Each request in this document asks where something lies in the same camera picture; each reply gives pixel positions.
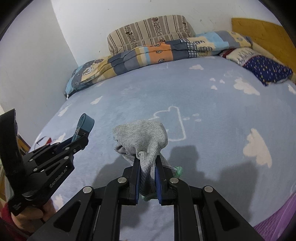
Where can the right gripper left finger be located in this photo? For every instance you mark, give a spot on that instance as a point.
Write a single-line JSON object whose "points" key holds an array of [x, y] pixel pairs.
{"points": [[94, 214]]}

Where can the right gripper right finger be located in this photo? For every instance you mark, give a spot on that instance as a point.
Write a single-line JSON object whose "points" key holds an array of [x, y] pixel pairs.
{"points": [[200, 213]]}

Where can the grey sock green cuff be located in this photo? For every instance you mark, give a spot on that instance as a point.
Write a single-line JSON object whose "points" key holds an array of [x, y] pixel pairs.
{"points": [[144, 140]]}

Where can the blue tape roll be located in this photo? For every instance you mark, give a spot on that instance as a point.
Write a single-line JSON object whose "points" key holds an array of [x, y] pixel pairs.
{"points": [[84, 127]]}

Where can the purple perforated trash basket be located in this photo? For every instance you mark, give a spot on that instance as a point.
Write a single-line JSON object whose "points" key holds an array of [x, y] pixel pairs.
{"points": [[274, 226]]}

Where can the person left hand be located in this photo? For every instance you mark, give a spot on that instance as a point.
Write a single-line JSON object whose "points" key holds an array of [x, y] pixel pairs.
{"points": [[32, 218]]}

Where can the blue cloud-print bed blanket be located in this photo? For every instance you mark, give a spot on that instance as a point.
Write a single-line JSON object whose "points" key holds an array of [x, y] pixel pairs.
{"points": [[225, 129]]}

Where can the navy dotted pillow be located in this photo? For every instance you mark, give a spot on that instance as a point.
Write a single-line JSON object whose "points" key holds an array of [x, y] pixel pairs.
{"points": [[267, 71]]}

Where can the cream patterned pillow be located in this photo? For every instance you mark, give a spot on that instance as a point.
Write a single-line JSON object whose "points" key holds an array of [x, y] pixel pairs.
{"points": [[239, 55]]}

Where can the patchwork folded quilt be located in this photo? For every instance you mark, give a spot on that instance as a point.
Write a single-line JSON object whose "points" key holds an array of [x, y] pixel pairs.
{"points": [[207, 44]]}

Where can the striped beige pillow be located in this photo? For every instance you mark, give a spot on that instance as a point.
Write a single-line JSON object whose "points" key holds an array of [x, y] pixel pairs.
{"points": [[150, 31]]}

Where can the wooden headboard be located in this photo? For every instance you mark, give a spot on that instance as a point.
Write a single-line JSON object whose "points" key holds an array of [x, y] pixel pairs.
{"points": [[269, 39]]}

